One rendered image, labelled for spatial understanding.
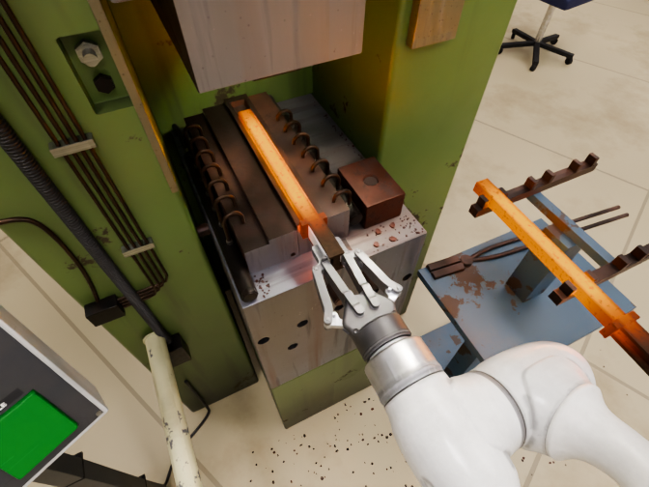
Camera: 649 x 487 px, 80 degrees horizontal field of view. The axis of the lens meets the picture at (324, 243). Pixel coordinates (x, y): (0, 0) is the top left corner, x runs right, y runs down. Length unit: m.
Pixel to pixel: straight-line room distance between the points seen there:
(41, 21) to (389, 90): 0.52
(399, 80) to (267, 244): 0.38
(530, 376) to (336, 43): 0.46
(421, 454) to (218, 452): 1.14
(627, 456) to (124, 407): 1.52
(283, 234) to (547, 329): 0.63
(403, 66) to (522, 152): 1.94
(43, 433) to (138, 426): 1.08
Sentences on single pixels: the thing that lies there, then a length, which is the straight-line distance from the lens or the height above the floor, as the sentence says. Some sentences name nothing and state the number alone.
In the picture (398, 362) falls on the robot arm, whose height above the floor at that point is 1.04.
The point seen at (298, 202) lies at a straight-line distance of 0.68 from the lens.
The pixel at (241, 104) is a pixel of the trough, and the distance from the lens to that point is 0.97.
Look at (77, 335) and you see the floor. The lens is 1.93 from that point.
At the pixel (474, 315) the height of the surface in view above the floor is 0.71.
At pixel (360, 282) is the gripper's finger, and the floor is 1.01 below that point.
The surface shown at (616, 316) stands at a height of 0.98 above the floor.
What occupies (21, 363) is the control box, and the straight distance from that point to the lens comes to 0.58.
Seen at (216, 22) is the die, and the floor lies 1.34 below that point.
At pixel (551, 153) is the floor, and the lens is 2.72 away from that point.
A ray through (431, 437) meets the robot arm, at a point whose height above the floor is 1.04.
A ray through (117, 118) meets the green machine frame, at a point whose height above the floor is 1.18.
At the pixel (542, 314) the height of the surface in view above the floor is 0.71.
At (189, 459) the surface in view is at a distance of 0.91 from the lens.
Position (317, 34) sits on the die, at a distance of 0.48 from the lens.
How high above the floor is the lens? 1.50
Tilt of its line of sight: 53 degrees down
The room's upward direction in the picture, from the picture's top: straight up
